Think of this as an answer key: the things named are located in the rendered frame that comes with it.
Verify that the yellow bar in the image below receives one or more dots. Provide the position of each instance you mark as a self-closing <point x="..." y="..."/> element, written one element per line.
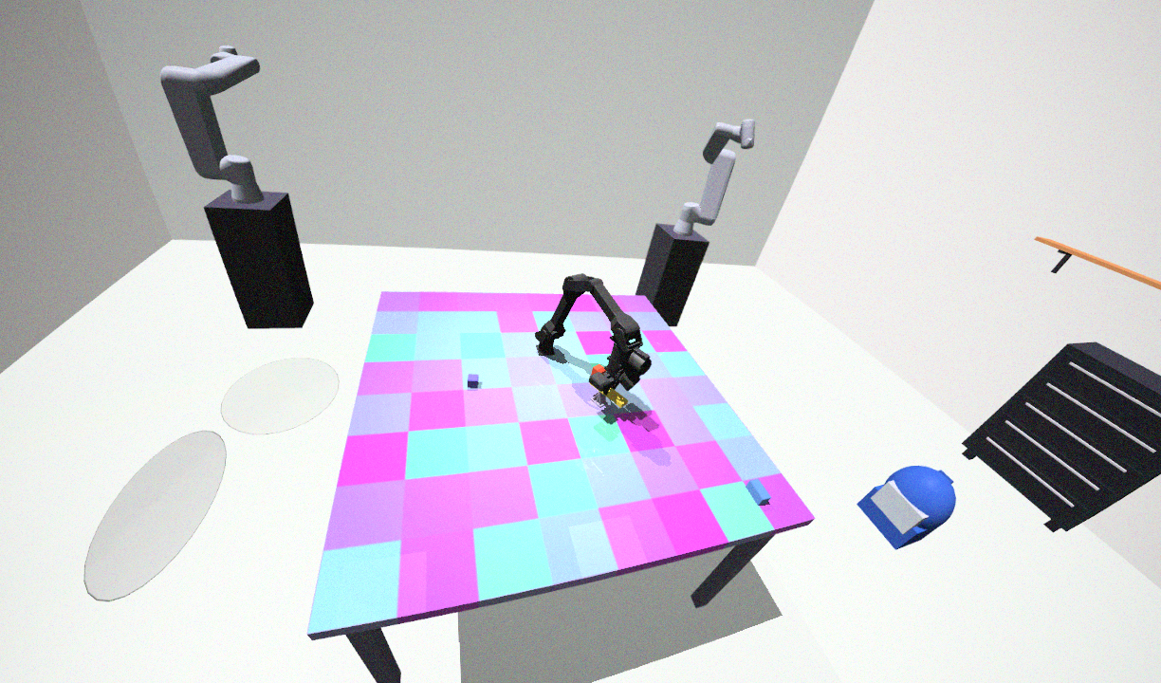
<point x="612" y="394"/>

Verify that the blue rectangular block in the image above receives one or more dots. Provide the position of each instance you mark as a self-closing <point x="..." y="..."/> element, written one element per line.
<point x="758" y="492"/>

